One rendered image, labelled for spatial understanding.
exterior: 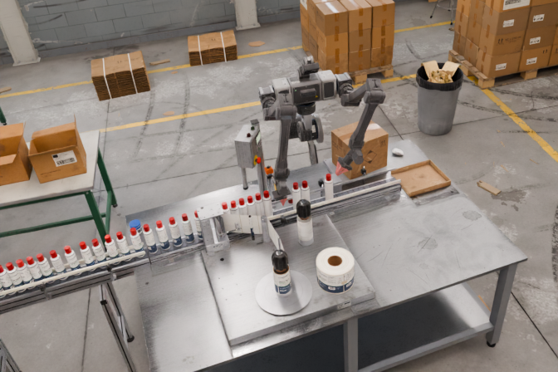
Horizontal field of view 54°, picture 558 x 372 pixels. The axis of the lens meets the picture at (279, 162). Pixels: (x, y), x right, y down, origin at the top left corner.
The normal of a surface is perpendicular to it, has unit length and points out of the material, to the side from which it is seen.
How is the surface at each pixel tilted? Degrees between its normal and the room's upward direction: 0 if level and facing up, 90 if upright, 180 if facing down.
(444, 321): 0
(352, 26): 91
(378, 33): 89
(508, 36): 87
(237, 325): 0
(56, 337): 0
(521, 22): 90
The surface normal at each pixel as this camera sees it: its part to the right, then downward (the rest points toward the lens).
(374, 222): -0.08, -0.80
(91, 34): 0.20, 0.57
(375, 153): 0.44, 0.50
